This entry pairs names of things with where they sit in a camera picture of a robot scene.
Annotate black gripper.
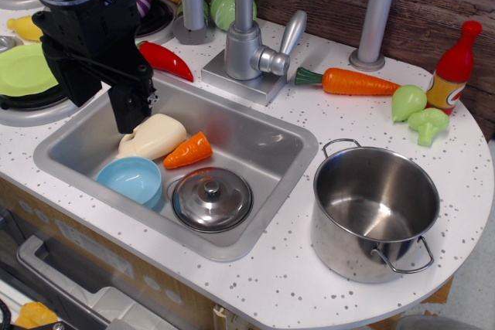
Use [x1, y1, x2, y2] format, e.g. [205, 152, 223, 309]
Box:
[33, 0, 155, 134]

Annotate steel pot lid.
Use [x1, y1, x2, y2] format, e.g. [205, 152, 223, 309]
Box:
[172, 167, 254, 233]

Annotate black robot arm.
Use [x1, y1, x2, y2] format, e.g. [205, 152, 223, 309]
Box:
[32, 0, 155, 134]

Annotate stainless steel pot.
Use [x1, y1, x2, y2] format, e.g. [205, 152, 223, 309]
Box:
[310, 138, 440, 283]

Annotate cream toy milk jug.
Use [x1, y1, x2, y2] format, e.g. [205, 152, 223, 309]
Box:
[115, 114, 186, 160]

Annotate red toy chili pepper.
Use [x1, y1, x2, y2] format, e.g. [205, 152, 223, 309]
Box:
[138, 41, 194, 82]

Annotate light blue toy bowl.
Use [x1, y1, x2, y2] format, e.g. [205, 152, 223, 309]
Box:
[96, 157, 162, 209]

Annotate orange toy carrot half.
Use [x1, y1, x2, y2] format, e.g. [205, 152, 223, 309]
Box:
[163, 131, 213, 169]

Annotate back right stove burner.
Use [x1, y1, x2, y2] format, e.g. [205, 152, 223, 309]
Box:
[135, 0, 177, 44]

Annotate front left stove burner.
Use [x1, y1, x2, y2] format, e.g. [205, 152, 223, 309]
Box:
[1, 84, 80, 127]

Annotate left silver support pole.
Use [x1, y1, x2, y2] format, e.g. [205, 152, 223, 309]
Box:
[172, 0, 209, 45]

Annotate green toy plate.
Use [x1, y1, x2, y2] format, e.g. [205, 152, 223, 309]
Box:
[1, 43, 58, 97]

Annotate silver toy faucet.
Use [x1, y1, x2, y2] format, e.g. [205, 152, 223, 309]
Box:
[201, 0, 307, 106]

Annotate yellow toy banana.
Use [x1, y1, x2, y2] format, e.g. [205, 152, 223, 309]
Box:
[7, 15, 43, 43]

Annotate green toy cabbage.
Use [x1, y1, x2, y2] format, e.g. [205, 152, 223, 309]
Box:
[210, 0, 235, 32]

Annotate silver stove knob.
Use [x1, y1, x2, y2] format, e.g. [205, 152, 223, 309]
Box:
[0, 36, 23, 53]

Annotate silver toy sink basin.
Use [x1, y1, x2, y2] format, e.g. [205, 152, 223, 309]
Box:
[34, 73, 318, 261]

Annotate whole toy carrot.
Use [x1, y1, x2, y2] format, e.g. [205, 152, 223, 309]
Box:
[295, 67, 401, 96]

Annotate yellow toy on floor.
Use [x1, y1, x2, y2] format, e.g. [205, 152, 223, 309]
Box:
[15, 302, 58, 329]

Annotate light green toy pear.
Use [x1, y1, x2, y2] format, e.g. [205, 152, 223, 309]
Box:
[391, 85, 427, 122]

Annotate green toy broccoli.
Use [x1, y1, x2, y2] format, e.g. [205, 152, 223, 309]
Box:
[408, 107, 450, 147]

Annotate red toy ketchup bottle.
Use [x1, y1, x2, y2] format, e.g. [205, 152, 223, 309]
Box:
[426, 20, 483, 115]

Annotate toy oven door handle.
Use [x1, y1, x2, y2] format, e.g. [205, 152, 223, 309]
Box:
[16, 234, 117, 321]

